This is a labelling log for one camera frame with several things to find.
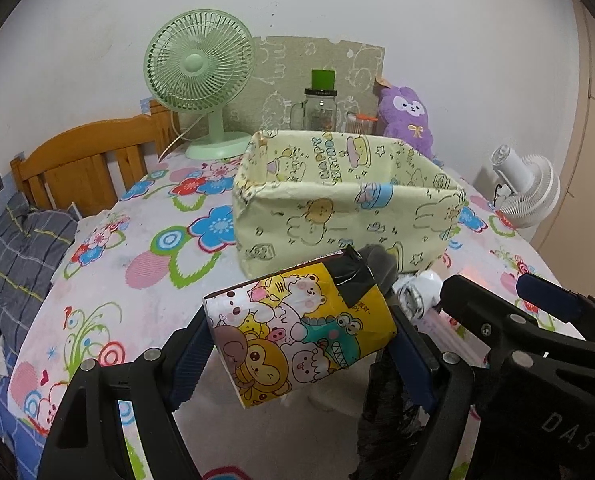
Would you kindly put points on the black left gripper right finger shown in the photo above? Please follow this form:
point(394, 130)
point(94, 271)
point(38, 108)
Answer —
point(415, 410)

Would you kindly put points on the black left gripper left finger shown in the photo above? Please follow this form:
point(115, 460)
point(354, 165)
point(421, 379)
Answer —
point(86, 440)

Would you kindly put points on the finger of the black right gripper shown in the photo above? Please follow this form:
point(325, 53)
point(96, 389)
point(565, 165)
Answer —
point(482, 319)
point(565, 305)

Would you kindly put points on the grey sock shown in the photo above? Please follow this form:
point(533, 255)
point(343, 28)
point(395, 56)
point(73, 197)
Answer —
point(382, 265)

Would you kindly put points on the cartoon animal tissue pack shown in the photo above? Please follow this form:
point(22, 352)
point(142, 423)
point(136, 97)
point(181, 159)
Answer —
point(288, 330)

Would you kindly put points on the white standing fan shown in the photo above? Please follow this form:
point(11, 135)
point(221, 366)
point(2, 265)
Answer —
point(528, 187)

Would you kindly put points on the floral tablecloth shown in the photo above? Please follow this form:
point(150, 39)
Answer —
point(140, 270)

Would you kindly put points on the grey plaid pillow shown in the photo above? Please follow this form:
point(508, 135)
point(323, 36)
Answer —
point(33, 243)

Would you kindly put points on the purple plush bunny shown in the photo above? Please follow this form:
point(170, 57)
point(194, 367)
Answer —
point(404, 117)

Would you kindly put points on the yellow cartoon fabric storage box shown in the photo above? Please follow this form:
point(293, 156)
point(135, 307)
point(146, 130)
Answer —
point(301, 195)

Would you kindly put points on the toothpick jar orange lid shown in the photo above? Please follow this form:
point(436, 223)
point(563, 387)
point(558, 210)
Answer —
point(359, 123)

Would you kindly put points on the wooden bed headboard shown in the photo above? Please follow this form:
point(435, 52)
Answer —
point(72, 167)

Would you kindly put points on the glass jar mug green lid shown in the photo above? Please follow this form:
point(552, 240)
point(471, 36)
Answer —
point(318, 110)

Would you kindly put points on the green cartoon board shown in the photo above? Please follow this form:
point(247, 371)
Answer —
point(282, 73)

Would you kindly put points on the green desk fan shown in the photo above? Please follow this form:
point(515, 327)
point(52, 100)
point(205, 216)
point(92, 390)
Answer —
point(199, 62)

